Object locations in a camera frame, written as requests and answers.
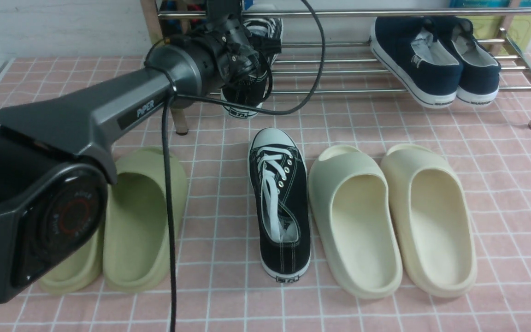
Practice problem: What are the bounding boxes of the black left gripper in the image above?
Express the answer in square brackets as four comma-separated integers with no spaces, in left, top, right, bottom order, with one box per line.
[201,0,279,91]

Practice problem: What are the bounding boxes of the black canvas sneaker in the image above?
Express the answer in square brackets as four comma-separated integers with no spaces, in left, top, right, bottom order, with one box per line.
[220,17,283,108]
[248,128,311,284]

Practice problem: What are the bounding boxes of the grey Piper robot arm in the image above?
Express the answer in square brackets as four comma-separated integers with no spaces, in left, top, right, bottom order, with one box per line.
[0,0,265,304]

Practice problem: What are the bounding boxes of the left navy slip-on shoe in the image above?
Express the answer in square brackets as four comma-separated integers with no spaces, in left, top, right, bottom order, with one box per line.
[369,16,463,109]

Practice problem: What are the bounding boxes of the navy slip-on shoe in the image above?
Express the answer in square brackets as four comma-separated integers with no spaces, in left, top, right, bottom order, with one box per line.
[369,16,463,109]
[433,16,502,107]

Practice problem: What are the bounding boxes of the silver metal shoe rack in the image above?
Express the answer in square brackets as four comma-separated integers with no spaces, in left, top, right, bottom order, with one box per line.
[140,0,531,130]

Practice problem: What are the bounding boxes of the right navy slip-on shoe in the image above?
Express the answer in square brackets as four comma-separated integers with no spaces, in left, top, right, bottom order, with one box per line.
[433,16,502,107]

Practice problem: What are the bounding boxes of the black image processing book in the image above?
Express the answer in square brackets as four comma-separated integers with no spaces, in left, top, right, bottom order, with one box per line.
[159,0,206,36]

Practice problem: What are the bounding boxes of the left cream slide slipper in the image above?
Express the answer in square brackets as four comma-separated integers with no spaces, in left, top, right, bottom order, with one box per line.
[308,145,403,300]

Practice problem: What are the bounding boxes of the cream slide slipper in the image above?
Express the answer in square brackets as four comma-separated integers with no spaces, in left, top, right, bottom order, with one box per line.
[381,143,478,298]
[308,145,403,300]

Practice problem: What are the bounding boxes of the right olive green slide slipper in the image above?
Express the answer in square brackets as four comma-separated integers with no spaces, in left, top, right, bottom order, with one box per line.
[103,147,171,293]

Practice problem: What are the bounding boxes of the olive green slide slipper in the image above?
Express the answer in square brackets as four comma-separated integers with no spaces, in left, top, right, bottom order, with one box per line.
[103,147,171,293]
[38,222,105,296]

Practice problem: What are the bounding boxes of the right cream slide slipper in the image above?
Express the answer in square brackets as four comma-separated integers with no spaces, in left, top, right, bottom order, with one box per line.
[381,143,478,298]

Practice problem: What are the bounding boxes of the left olive green slide slipper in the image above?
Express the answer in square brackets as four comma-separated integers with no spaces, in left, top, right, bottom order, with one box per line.
[38,222,105,296]

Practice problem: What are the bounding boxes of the yellow green book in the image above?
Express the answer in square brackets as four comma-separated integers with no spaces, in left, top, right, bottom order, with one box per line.
[449,0,531,50]

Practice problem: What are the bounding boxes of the pink checked tablecloth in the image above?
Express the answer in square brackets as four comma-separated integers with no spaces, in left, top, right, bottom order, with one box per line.
[0,55,531,332]

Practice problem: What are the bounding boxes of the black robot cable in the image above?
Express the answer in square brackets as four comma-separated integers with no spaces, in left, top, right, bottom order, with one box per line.
[146,0,326,332]

